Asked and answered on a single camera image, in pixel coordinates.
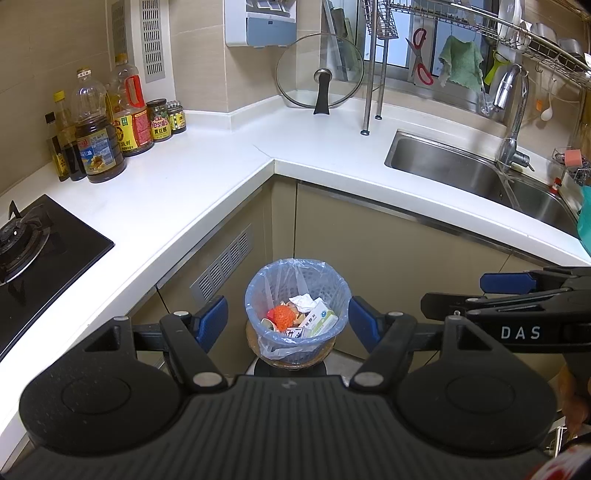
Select checkered lid sauce jar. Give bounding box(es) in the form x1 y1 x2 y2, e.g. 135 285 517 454
166 100 188 135

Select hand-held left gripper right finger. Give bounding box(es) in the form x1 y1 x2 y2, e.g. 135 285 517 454
348 296 509 391

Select glass pot lid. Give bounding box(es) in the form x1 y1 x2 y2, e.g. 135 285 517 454
276 33 365 115

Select teal plastic object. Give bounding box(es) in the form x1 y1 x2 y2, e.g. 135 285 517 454
577 185 591 254

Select narrow metal vent grille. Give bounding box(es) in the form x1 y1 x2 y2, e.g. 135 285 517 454
111 0 127 54

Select white paper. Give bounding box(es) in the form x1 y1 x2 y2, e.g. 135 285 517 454
288 294 326 315

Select cabinet vent grille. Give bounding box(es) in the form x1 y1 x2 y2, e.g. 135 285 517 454
190 225 254 300

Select black gas stove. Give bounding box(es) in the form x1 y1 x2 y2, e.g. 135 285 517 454
0 194 115 361

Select lattice plastic trash bin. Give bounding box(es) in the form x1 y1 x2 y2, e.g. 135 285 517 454
245 258 352 366

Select wire sponge holder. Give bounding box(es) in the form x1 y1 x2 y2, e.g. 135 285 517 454
551 145 591 186

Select beige base cabinet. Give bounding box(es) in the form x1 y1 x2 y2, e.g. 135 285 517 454
129 173 587 370

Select white plate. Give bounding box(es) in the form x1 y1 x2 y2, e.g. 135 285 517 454
496 0 525 42

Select green label sauce jar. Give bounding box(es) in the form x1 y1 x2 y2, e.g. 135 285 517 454
146 98 173 143

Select green dish cloth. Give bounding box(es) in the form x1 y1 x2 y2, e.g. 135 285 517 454
438 36 485 92

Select red white patterned clothing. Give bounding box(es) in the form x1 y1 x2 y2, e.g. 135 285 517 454
526 438 591 480

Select small dark sauce bottle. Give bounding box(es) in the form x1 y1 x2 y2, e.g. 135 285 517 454
45 112 70 182

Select blue label oil bottle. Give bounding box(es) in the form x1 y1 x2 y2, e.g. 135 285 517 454
71 68 127 184

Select green handled brush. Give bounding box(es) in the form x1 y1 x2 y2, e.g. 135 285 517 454
484 51 511 86

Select tall metal vent grille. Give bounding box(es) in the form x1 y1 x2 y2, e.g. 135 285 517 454
140 0 166 84

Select chrome kitchen faucet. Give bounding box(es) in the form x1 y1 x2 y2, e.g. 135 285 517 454
480 65 536 174

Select red handled scissors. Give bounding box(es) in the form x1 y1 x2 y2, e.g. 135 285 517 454
406 28 435 86

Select orange handle oil bottle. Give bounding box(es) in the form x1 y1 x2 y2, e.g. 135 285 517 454
106 54 155 158

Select white hanging spoon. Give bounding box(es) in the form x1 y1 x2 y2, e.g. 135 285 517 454
538 76 555 121

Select yellow cap sauce bottle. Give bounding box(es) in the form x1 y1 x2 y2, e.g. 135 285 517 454
52 90 88 182

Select wire utensil basket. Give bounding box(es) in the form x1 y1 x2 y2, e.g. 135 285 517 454
376 0 399 40

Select white green medicine box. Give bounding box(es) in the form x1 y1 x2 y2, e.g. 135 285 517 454
302 309 339 337

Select person's right hand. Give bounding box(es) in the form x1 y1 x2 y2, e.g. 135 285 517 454
556 364 591 439

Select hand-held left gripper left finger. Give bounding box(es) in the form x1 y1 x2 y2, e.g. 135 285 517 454
74 295 229 392

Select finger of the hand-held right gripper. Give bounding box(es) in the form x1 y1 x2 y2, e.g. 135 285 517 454
480 265 591 296
421 284 578 320

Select stainless steel dish rack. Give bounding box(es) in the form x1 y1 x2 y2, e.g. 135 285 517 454
360 0 591 137

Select stainless steel bowl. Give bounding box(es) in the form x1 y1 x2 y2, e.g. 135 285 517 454
531 21 585 57

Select stainless steel sink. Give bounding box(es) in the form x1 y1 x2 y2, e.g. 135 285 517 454
384 129 585 238

